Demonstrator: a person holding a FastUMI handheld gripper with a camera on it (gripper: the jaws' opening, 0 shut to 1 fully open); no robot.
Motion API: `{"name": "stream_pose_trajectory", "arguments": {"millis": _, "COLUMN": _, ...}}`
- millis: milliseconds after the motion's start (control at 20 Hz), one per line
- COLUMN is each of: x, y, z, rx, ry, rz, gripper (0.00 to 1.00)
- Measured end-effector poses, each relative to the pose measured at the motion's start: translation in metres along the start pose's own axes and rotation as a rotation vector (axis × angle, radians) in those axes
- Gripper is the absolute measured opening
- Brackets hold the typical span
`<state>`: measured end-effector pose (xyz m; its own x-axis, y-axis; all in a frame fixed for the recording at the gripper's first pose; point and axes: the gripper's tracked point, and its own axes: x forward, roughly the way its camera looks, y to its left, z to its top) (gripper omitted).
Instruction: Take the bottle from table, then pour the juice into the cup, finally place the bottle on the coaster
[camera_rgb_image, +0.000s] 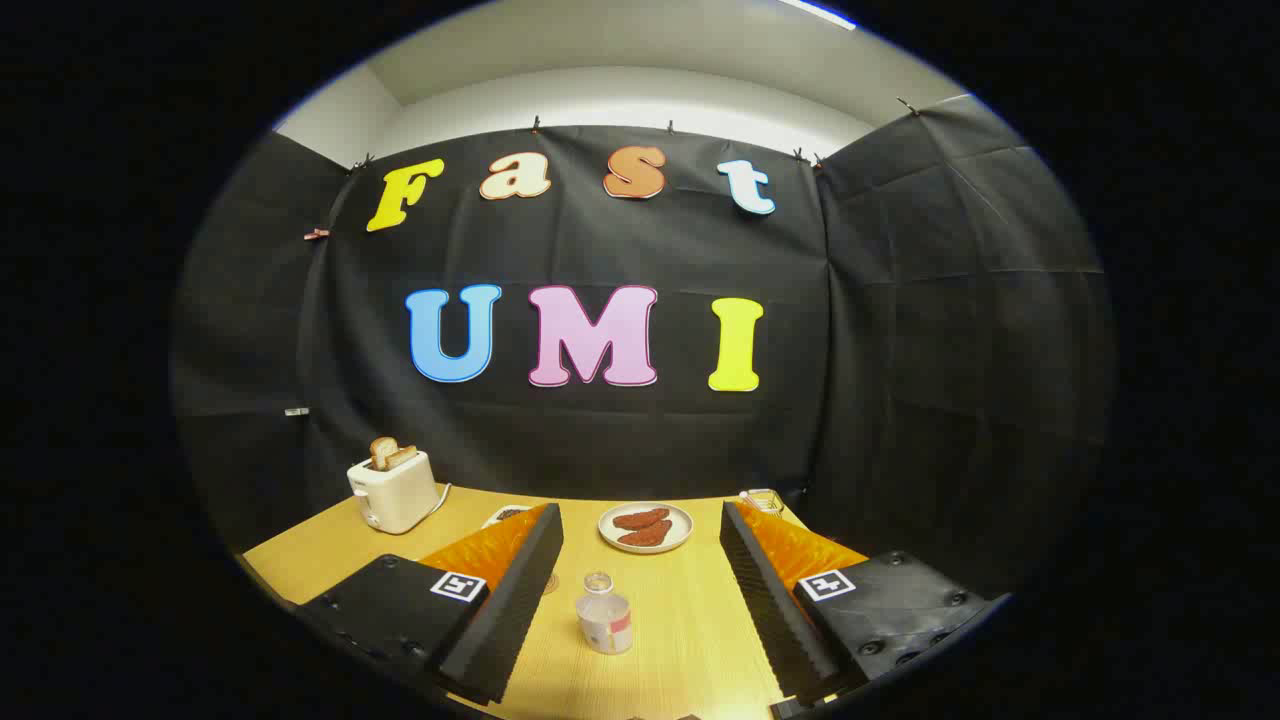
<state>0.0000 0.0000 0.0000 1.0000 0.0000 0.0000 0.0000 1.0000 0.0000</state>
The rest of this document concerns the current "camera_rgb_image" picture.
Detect cream toaster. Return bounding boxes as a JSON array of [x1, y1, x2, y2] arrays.
[[347, 450, 441, 535]]

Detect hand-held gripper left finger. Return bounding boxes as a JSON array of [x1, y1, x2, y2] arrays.
[[296, 503, 564, 706]]

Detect white round plate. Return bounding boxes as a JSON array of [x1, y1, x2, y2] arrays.
[[598, 502, 694, 555]]

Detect black backdrop cloth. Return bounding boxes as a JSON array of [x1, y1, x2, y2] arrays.
[[170, 95, 1116, 601]]

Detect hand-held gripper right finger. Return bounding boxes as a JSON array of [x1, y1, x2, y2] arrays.
[[720, 501, 1013, 713]]

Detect clear juice bottle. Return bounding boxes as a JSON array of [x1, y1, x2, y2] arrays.
[[575, 571, 634, 656]]

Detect wooden table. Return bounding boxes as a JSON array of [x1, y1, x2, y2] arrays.
[[243, 485, 871, 720]]

